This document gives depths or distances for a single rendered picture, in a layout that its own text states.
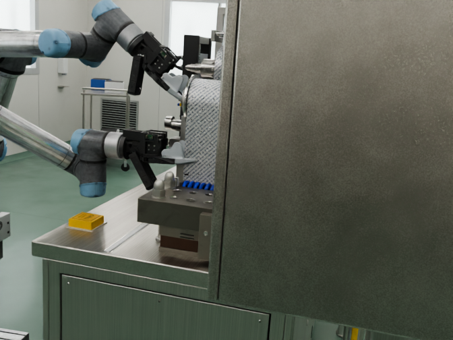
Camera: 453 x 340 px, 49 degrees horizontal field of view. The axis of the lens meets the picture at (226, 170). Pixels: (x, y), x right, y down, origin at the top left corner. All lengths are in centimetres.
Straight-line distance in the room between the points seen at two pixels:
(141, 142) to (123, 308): 43
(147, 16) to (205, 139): 620
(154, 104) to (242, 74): 701
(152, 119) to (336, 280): 707
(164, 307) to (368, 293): 81
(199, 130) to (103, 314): 52
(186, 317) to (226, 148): 81
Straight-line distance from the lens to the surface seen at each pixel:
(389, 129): 43
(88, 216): 142
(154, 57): 143
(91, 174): 146
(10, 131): 153
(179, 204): 118
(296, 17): 44
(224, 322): 119
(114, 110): 771
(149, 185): 139
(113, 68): 770
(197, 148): 135
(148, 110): 749
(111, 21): 149
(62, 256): 130
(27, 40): 153
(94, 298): 130
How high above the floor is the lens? 137
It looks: 13 degrees down
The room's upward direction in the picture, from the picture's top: 4 degrees clockwise
